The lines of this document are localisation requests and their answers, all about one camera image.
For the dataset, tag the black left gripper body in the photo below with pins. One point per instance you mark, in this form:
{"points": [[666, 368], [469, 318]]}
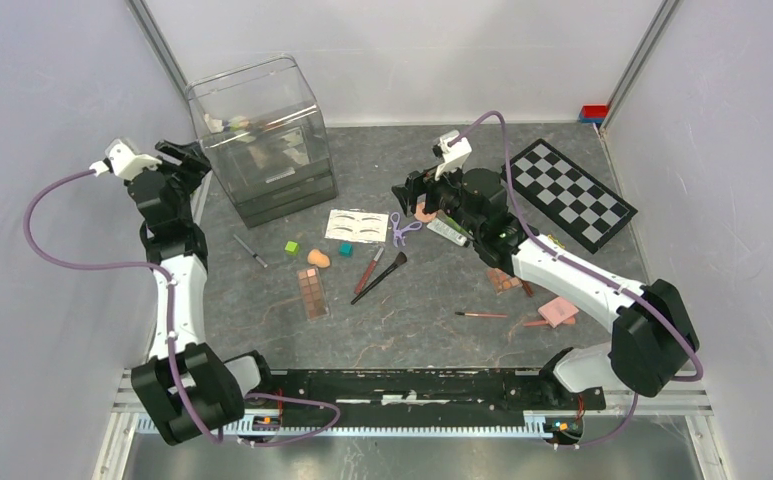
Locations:
{"points": [[183, 178]]}

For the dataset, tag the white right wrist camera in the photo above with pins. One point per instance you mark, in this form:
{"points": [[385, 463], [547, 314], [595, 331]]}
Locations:
{"points": [[453, 149]]}

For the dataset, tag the thin pink lip brush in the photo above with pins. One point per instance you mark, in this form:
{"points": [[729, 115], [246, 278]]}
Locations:
{"points": [[481, 315]]}

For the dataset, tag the red blue blocks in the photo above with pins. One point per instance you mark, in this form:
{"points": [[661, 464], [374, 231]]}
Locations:
{"points": [[593, 113]]}

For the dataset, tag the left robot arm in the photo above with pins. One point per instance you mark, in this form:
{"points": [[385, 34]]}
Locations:
{"points": [[185, 388]]}

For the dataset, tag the round peach powder puff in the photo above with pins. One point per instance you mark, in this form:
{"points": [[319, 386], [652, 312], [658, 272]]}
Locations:
{"points": [[421, 216]]}

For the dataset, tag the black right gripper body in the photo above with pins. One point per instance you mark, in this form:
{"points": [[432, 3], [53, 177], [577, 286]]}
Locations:
{"points": [[447, 194]]}

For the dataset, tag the pink compact case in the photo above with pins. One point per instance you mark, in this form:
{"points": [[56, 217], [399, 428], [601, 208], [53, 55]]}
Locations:
{"points": [[558, 311]]}

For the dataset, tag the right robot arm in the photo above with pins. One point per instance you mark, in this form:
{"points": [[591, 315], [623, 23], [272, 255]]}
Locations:
{"points": [[652, 337]]}

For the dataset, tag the orange blush palette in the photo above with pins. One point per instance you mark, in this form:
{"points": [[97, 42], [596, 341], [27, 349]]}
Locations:
{"points": [[501, 281]]}

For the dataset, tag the purple eyelash curler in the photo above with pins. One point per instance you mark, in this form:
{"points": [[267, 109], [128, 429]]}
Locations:
{"points": [[399, 232]]}

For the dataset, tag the lime green cube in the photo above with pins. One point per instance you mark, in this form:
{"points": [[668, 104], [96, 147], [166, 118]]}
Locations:
{"points": [[292, 248]]}

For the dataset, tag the teal cube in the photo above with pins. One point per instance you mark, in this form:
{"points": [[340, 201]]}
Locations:
{"points": [[346, 250]]}

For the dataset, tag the brown eyeshadow palette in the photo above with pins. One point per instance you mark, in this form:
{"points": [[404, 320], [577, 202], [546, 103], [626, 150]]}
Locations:
{"points": [[312, 293]]}

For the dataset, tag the white cosmetic tube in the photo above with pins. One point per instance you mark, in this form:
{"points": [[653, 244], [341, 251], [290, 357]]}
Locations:
{"points": [[447, 232]]}

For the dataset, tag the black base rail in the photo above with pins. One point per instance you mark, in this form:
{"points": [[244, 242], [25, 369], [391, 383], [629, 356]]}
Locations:
{"points": [[416, 400]]}

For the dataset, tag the black makeup brush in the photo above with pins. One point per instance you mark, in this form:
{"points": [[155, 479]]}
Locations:
{"points": [[399, 260]]}

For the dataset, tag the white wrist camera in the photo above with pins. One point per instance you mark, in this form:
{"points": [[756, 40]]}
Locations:
{"points": [[122, 161], [453, 149]]}

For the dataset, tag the clear acrylic drawer organizer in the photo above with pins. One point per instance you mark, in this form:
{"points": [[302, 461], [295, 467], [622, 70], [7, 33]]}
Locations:
{"points": [[264, 134]]}

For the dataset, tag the eyebrow stencil card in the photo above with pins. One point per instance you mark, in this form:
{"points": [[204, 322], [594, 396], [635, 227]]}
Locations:
{"points": [[356, 226]]}

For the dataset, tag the checkered eyeliner pencil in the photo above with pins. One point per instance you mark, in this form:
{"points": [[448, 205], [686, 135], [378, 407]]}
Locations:
{"points": [[250, 251]]}

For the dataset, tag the aluminium frame rail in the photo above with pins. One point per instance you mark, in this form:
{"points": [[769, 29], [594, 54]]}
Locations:
{"points": [[156, 39]]}

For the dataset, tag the black white checkerboard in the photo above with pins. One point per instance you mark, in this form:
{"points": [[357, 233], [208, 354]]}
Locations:
{"points": [[585, 208]]}

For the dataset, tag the red lip gloss tube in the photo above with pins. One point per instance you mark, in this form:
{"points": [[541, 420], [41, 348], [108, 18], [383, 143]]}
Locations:
{"points": [[369, 270]]}

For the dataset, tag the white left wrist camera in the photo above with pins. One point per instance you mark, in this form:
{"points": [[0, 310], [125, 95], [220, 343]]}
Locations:
{"points": [[122, 161]]}

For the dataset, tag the orange makeup sponge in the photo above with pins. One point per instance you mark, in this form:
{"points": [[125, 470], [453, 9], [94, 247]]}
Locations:
{"points": [[318, 259]]}

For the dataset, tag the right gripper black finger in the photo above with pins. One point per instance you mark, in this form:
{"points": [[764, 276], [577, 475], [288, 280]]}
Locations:
{"points": [[407, 196], [417, 183]]}

